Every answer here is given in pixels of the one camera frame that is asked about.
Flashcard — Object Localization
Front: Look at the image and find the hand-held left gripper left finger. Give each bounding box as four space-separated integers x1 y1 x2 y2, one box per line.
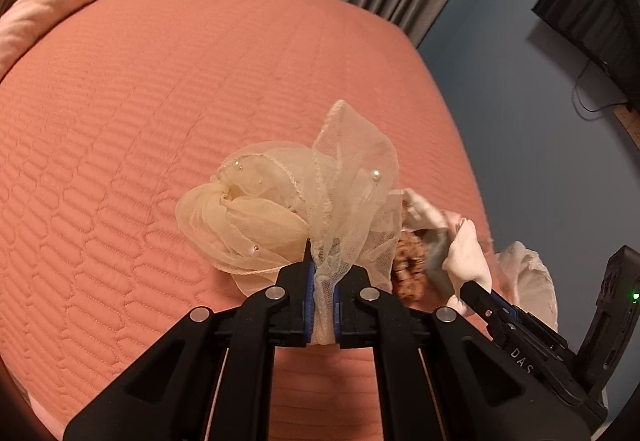
62 255 317 441

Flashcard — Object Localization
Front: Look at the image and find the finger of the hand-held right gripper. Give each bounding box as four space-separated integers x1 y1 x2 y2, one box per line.
459 281 526 347

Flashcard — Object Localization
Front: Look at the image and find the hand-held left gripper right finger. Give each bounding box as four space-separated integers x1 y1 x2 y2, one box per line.
334 266 593 441

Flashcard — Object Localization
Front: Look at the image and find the white plastic bag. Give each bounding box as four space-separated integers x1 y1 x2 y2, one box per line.
492 241 559 333

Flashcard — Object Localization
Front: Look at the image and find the white sock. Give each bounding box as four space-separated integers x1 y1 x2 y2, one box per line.
441 218 495 319

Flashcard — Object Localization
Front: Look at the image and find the cream tulle bow with pearls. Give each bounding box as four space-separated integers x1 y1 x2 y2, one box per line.
176 100 403 348

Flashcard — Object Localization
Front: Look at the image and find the pale pink cloth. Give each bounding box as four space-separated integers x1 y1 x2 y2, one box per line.
400 188 468 236

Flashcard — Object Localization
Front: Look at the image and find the brown scrunchie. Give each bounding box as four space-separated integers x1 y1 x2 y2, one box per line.
389 229 437 306

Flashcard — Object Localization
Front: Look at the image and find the orange quilted bedspread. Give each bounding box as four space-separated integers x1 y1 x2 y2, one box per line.
0 0 497 441

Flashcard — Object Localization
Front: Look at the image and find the black television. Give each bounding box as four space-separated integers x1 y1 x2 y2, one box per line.
531 0 640 106

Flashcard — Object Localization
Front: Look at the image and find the black cable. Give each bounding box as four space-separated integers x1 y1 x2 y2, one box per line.
572 58 632 115

